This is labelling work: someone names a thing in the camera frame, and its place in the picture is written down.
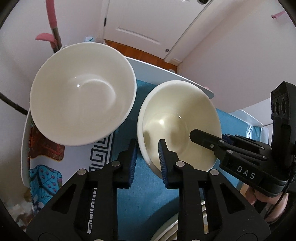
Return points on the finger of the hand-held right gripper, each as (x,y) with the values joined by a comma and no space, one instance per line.
(249,146)
(205,139)

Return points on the white bowl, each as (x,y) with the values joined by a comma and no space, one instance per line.
(83,92)

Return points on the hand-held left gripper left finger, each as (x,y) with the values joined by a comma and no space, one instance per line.
(133,162)

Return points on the white wardrobe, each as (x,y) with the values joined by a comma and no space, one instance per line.
(242,58)

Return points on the pink wall hook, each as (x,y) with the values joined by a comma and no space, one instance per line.
(277,14)

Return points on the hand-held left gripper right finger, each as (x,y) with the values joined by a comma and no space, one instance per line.
(163,162)

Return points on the colourful printed cloth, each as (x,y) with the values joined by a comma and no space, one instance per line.
(46,178)

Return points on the cream bowl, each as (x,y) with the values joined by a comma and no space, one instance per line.
(178,120)

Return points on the blue tablecloth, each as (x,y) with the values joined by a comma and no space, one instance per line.
(143,204)

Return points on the white panel door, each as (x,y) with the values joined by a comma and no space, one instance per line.
(143,20)

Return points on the person's right hand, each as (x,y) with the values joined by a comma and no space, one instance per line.
(259,199)

